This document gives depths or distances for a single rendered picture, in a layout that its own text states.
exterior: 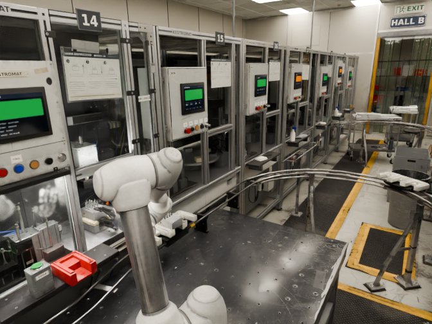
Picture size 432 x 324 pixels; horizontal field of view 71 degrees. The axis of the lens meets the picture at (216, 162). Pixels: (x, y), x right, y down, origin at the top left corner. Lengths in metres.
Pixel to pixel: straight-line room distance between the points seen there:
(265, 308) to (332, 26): 8.57
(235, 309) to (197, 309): 0.40
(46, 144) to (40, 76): 0.28
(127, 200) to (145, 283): 0.30
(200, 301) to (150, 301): 0.20
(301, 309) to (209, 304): 0.56
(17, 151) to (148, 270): 0.71
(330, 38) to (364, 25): 0.86
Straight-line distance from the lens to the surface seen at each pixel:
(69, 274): 1.49
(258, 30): 10.28
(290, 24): 9.89
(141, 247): 1.10
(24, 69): 1.43
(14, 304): 1.54
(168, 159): 1.08
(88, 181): 1.84
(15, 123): 1.39
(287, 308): 1.64
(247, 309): 1.61
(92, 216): 1.86
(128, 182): 1.04
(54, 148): 1.49
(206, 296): 1.26
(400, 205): 3.98
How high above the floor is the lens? 1.78
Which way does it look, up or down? 17 degrees down
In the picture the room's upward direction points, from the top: 1 degrees counter-clockwise
